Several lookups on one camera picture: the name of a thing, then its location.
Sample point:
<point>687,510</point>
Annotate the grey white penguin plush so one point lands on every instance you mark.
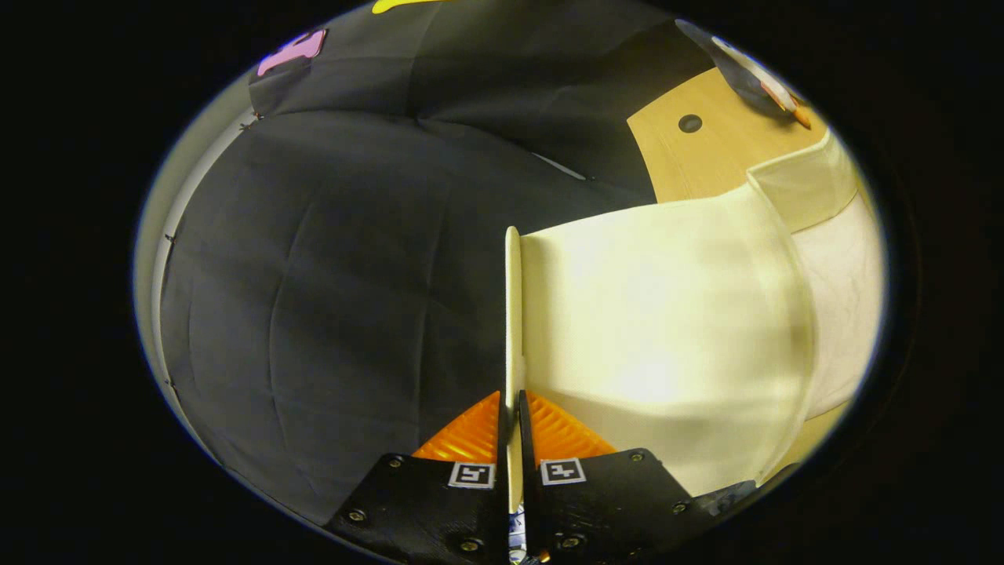
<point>737,67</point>

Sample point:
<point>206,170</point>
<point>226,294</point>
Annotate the cream fabric storage box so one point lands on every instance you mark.
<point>667,314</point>

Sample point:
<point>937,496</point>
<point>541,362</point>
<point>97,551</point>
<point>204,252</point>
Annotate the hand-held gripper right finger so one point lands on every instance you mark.
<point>529,510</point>

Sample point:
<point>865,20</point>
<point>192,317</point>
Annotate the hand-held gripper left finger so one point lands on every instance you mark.
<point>501,510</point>

